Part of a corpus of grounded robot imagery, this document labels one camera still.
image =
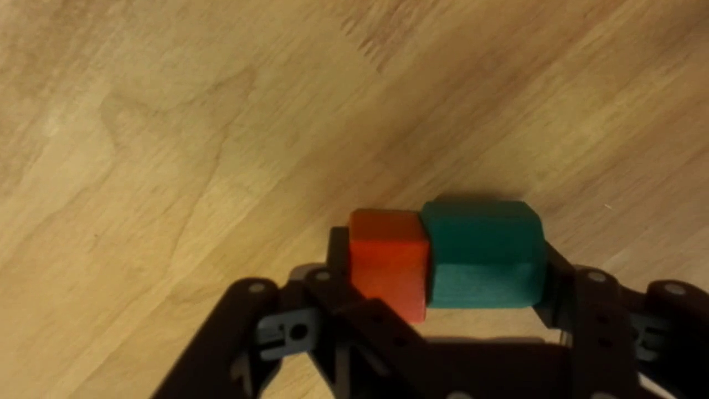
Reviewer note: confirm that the red cube block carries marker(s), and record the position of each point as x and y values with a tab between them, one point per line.
388	259

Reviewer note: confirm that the green block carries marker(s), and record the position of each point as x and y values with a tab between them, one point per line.
484	254

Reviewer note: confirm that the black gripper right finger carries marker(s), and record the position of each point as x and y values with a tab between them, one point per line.
617	335

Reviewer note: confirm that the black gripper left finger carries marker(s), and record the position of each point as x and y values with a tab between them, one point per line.
360	346

